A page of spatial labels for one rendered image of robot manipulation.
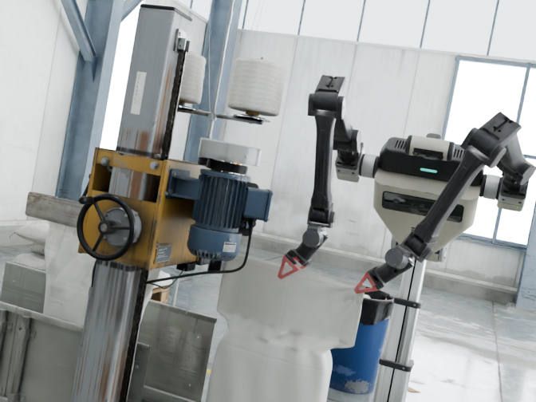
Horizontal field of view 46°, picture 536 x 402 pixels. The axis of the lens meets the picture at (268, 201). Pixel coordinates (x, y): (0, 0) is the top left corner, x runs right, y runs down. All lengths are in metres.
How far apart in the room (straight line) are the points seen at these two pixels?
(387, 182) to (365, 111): 7.92
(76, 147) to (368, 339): 4.92
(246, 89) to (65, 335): 1.03
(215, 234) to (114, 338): 0.42
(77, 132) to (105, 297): 6.29
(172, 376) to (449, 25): 8.48
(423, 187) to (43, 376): 1.49
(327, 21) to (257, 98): 8.87
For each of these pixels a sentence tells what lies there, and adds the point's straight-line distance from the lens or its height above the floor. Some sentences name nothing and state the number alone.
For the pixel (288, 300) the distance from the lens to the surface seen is 2.10.
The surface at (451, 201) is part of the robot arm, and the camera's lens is 1.94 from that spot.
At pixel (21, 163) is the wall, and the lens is 7.57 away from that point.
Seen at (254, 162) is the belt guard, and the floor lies 1.38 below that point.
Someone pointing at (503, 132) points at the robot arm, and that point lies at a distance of 1.90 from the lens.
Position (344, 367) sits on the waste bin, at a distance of 4.34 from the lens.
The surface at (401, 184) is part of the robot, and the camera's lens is 2.38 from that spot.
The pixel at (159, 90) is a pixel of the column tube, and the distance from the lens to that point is 1.82.
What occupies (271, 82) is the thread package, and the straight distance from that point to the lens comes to 1.93.
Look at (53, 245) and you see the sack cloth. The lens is 2.53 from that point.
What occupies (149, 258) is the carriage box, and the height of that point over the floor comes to 1.06.
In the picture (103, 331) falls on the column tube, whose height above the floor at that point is 0.82.
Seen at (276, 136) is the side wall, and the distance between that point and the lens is 10.60.
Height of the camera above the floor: 1.37
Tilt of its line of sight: 3 degrees down
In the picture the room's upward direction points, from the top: 10 degrees clockwise
